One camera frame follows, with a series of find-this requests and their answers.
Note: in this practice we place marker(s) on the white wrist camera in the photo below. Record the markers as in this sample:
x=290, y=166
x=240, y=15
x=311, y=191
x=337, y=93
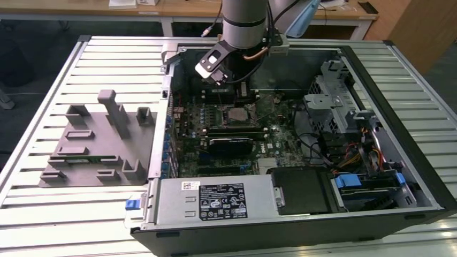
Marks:
x=210, y=60

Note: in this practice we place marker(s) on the black expansion slot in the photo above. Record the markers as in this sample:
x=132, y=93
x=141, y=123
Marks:
x=217, y=169

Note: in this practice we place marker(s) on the black desk item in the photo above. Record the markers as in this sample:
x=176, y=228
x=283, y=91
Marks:
x=367, y=7

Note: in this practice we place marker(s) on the wooden desk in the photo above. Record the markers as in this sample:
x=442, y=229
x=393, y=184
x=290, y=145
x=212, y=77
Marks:
x=70, y=12

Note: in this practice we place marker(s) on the grey chair base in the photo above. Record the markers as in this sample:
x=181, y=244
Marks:
x=6, y=103

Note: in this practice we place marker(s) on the black graphics card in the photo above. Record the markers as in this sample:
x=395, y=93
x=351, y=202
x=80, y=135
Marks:
x=229, y=147

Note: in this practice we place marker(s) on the hard disk in blue carrier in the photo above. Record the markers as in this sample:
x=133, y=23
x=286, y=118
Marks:
x=347, y=180

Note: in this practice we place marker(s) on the green motherboard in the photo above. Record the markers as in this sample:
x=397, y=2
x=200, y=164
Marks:
x=281, y=139

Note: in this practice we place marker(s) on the metal drive cage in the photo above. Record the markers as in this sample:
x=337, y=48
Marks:
x=315, y=109

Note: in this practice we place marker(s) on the blue drive bay clip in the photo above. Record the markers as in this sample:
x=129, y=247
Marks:
x=399, y=178

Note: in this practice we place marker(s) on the small white box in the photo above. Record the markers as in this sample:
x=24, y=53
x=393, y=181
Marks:
x=148, y=2

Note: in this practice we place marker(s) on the wooden cabinet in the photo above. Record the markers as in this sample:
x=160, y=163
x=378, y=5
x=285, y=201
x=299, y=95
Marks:
x=421, y=32

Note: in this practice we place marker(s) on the pale blue teach pendant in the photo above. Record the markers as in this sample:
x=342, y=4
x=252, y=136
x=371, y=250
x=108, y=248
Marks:
x=299, y=22

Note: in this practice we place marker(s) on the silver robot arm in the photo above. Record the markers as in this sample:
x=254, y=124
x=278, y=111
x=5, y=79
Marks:
x=242, y=26

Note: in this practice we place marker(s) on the black PC case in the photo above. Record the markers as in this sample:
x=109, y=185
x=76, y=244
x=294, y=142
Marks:
x=321, y=235

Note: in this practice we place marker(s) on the small silver heatsink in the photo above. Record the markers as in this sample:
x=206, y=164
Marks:
x=267, y=163

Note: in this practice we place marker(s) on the grey parts rack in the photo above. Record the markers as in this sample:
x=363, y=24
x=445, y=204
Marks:
x=102, y=150

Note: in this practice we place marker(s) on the black RAM slot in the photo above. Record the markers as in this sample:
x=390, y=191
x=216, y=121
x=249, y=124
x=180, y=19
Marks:
x=213, y=94
x=236, y=130
x=236, y=133
x=213, y=101
x=236, y=127
x=213, y=91
x=213, y=97
x=236, y=136

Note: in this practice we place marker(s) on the green RAM stick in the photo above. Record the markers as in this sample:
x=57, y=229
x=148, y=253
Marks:
x=93, y=159

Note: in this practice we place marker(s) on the grey power supply unit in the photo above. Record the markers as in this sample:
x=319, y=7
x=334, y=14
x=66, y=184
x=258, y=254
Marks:
x=170, y=203

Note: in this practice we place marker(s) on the white papers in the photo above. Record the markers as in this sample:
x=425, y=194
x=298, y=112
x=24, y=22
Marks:
x=121, y=3

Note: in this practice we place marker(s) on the blue case latch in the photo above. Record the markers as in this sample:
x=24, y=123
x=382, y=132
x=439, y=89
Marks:
x=132, y=204

